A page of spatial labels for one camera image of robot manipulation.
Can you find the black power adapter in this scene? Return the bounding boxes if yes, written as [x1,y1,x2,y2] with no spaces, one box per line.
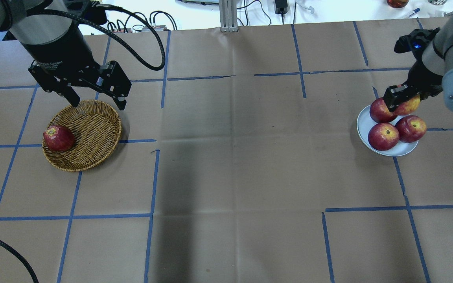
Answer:
[274,0,288,15]

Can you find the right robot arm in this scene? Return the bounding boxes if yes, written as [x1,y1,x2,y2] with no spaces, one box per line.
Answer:
[383,14,453,112]

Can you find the aluminium frame post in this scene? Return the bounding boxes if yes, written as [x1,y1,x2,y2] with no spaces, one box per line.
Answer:
[219,0,239,33]

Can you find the grey round plate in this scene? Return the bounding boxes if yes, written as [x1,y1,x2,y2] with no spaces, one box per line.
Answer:
[356,105,419,156]

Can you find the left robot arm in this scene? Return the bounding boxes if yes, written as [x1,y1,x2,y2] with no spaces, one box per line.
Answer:
[0,0,131,110]

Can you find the blue white pen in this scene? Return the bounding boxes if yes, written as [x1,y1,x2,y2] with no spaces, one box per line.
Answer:
[401,8,420,18]

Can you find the red plate apple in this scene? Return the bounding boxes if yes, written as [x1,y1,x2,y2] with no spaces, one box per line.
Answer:
[370,97,398,123]
[367,123,400,151]
[395,115,427,143]

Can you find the dark drink bottle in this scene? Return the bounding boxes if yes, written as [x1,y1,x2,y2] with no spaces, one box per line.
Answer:
[386,0,410,9]

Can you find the yellowish red apple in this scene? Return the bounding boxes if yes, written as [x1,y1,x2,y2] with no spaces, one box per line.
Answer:
[394,94,421,116]

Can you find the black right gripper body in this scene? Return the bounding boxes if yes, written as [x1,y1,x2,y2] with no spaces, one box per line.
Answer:
[383,62,443,112]

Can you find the dark red basket apple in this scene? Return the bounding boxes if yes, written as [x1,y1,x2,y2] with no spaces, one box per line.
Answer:
[43,125,76,152]

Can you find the black braided cable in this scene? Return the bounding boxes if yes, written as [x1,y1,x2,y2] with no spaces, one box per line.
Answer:
[0,227,39,283]
[26,4,166,72]

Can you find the woven wicker basket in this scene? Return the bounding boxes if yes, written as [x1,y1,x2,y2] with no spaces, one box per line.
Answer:
[42,99,122,172]

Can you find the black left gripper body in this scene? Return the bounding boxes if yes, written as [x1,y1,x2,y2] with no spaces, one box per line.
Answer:
[21,24,132,99]

